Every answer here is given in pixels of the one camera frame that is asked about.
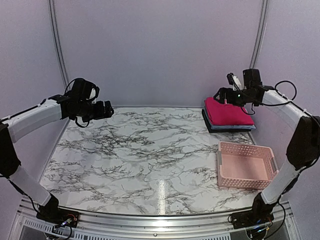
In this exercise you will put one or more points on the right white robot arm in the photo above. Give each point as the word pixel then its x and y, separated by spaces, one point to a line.
pixel 303 150

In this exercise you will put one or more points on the pink plastic laundry basket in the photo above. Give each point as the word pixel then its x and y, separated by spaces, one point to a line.
pixel 245 166

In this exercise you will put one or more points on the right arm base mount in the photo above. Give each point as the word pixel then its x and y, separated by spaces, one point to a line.
pixel 247 218

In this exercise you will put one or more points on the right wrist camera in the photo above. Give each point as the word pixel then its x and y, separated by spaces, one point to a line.
pixel 234 81

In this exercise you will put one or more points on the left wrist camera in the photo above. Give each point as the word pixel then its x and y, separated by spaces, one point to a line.
pixel 83 90

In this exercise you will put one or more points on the left aluminium frame post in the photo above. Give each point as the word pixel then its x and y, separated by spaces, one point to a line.
pixel 57 42

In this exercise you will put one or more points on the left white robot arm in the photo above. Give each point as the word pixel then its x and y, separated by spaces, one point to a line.
pixel 15 127

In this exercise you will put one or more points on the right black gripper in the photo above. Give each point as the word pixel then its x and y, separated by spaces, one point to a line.
pixel 229 100

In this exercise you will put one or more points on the right aluminium frame post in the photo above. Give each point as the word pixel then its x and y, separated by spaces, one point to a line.
pixel 263 17

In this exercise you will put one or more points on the aluminium frame post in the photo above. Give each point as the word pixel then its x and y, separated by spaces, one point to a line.
pixel 57 42
pixel 263 17

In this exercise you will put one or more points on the aluminium table front rail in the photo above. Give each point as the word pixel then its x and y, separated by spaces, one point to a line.
pixel 109 226

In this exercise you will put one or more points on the light blue shirt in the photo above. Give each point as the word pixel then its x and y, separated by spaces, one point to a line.
pixel 230 126

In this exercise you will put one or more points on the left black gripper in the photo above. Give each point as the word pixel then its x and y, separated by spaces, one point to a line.
pixel 100 113

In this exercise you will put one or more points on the magenta red garment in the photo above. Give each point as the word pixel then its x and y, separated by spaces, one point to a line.
pixel 224 114

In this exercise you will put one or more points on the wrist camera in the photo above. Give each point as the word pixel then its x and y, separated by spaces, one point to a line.
pixel 83 90
pixel 234 81

